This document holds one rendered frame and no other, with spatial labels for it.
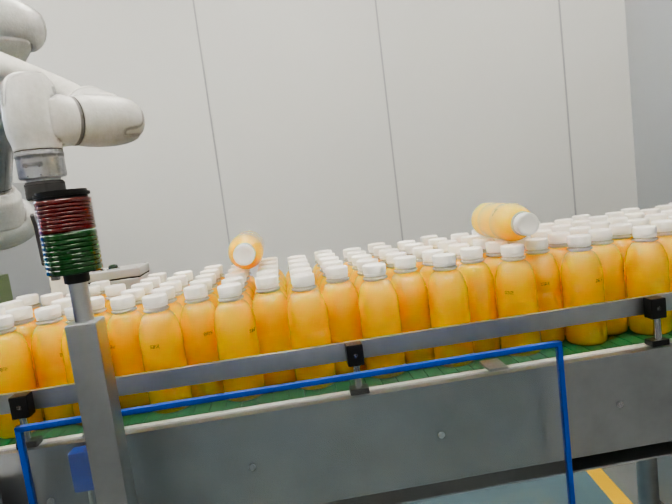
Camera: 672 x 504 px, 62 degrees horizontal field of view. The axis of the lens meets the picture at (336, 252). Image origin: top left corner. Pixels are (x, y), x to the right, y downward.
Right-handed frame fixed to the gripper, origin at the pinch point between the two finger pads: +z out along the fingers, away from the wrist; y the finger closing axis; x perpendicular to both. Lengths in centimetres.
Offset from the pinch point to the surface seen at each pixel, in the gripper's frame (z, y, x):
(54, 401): 14.9, 33.7, 8.7
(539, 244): 3, 26, 90
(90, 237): -9, 50, 24
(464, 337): 15, 33, 73
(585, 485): 111, -71, 145
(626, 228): 3, 22, 108
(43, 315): 2.8, 26.1, 6.2
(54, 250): -9, 52, 20
